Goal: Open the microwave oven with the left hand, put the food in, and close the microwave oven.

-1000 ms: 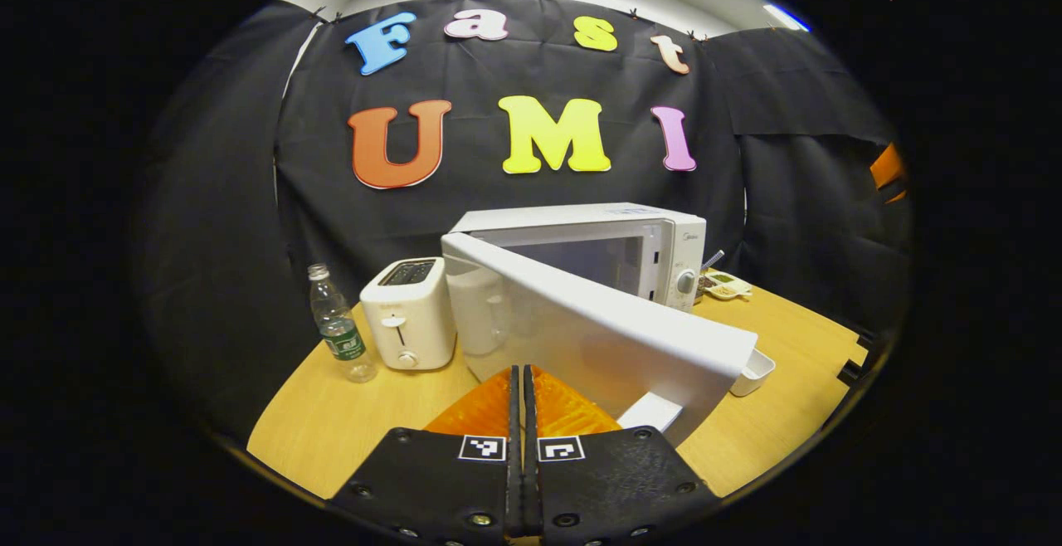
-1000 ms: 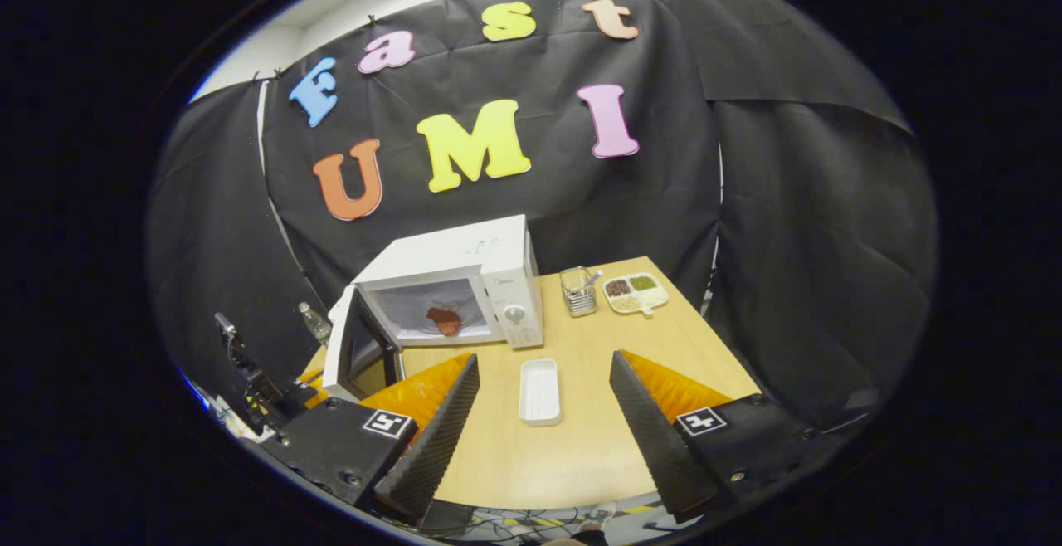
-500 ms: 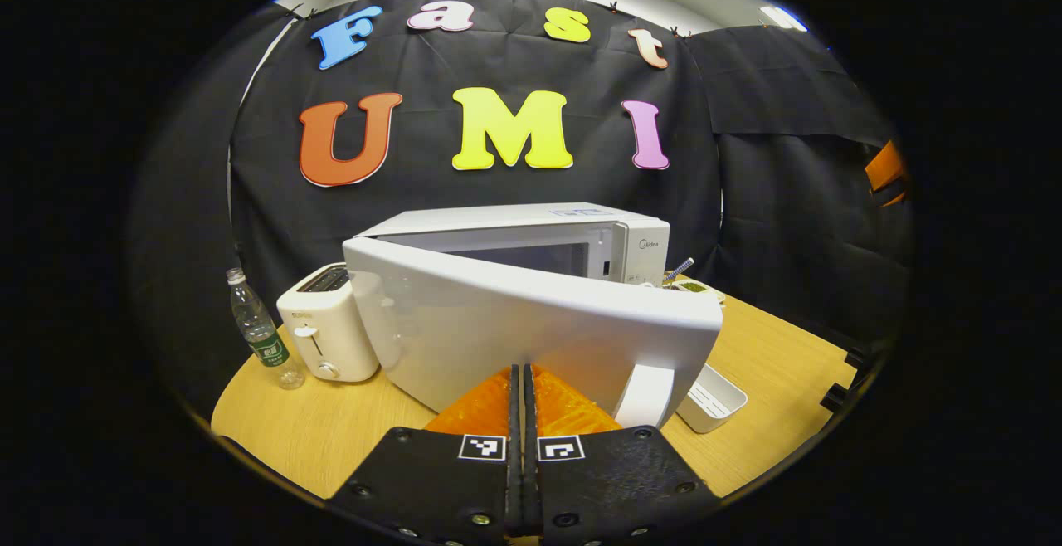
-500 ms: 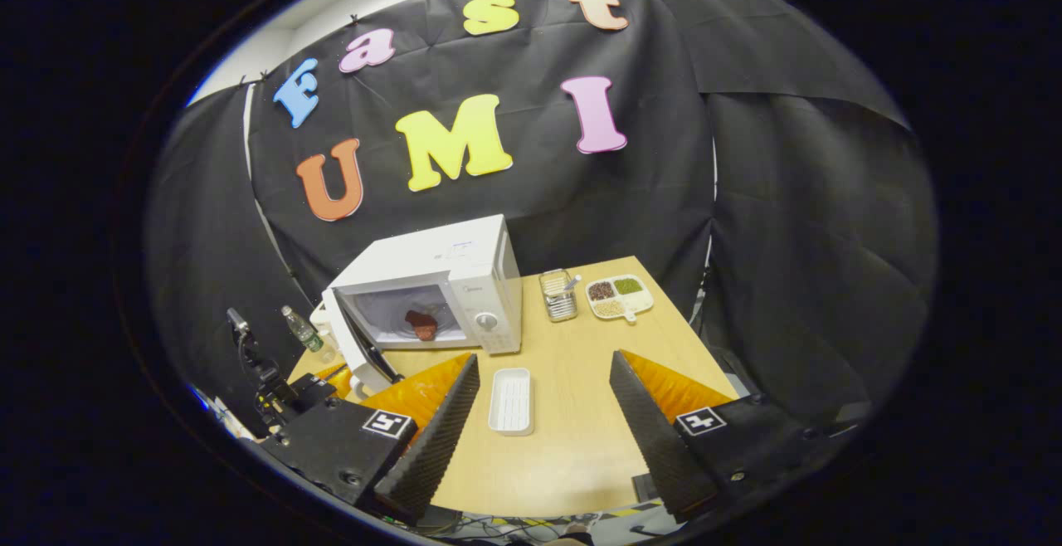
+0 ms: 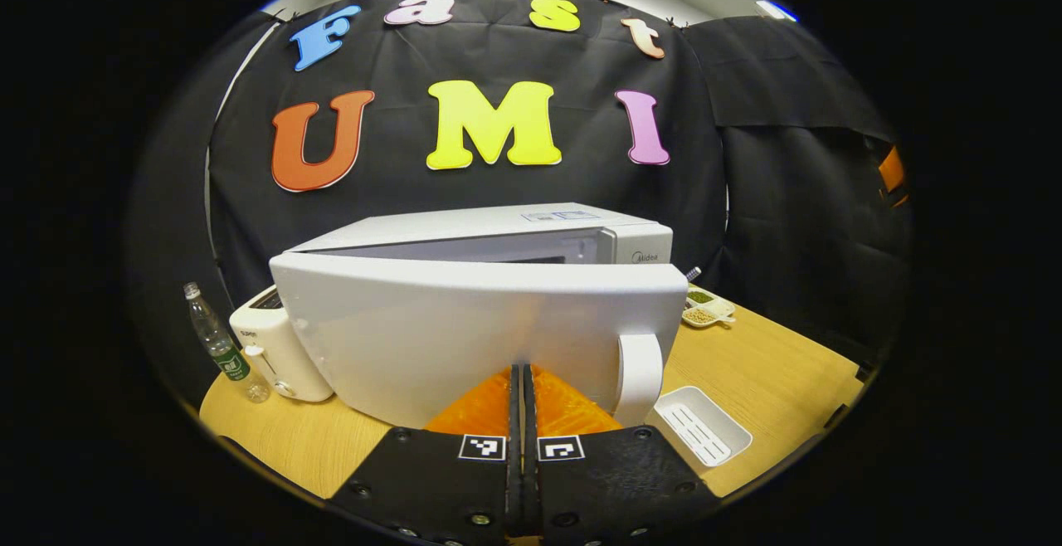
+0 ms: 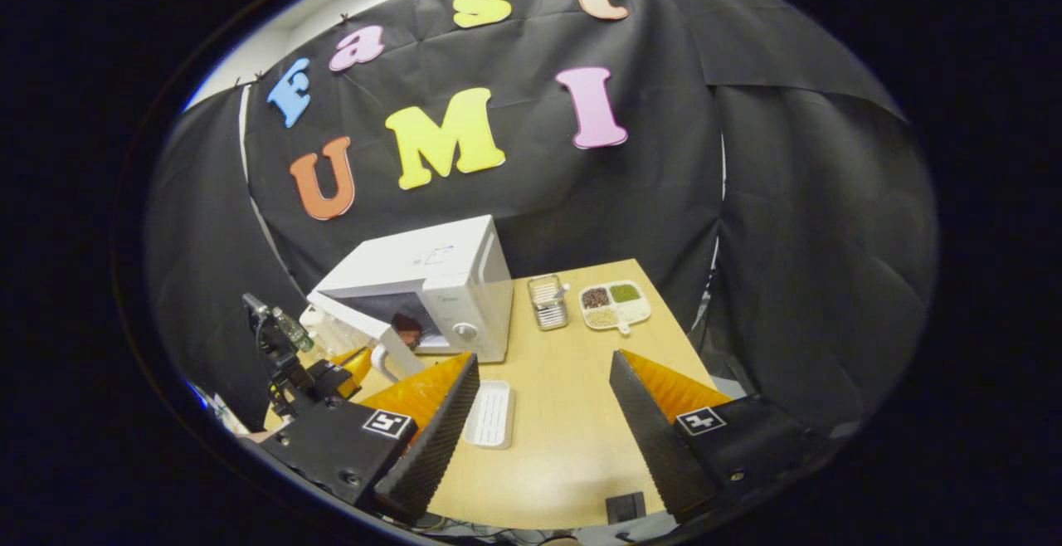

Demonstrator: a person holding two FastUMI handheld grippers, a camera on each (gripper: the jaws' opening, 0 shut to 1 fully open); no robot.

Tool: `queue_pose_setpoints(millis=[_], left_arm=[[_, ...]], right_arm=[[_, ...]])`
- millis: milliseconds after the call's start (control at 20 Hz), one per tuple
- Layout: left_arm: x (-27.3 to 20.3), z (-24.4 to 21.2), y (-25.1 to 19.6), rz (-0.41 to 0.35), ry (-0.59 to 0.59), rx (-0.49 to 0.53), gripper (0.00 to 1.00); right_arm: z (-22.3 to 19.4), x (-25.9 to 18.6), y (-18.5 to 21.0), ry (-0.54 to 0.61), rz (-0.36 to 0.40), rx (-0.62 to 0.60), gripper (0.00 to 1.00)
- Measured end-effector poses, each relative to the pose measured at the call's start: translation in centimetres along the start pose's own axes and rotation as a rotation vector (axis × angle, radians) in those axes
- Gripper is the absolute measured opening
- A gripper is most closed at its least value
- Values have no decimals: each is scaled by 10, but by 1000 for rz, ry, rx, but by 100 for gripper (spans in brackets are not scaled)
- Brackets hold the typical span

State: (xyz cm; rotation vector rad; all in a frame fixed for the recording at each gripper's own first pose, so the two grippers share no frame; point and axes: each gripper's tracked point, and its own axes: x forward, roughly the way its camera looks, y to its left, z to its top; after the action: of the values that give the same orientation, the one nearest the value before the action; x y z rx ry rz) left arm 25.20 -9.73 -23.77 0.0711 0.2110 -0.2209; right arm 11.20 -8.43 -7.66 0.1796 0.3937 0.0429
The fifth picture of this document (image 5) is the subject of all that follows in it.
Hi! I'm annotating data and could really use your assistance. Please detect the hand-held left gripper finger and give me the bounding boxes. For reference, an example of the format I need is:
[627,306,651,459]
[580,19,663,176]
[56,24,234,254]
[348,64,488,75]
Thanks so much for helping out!
[521,363,723,546]
[328,363,522,546]

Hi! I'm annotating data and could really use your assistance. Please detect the white toaster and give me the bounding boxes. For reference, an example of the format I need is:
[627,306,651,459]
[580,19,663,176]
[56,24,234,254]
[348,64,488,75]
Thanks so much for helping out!
[229,285,334,403]

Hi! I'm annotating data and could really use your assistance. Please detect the white rectangular tray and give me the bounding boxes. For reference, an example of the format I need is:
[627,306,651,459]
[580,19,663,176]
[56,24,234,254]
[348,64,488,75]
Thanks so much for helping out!
[645,386,753,468]

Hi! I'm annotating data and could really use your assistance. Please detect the white divided snack dish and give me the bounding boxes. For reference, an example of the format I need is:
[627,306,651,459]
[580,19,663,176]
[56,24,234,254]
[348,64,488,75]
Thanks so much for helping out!
[682,285,737,329]

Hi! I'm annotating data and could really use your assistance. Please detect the clear plastic water bottle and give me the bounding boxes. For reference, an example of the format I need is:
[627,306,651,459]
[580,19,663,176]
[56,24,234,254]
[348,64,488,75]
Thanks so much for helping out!
[183,282,271,403]

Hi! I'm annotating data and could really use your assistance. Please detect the white microwave oven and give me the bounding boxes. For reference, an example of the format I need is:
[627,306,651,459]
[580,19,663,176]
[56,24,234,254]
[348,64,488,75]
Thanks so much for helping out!
[270,202,689,431]

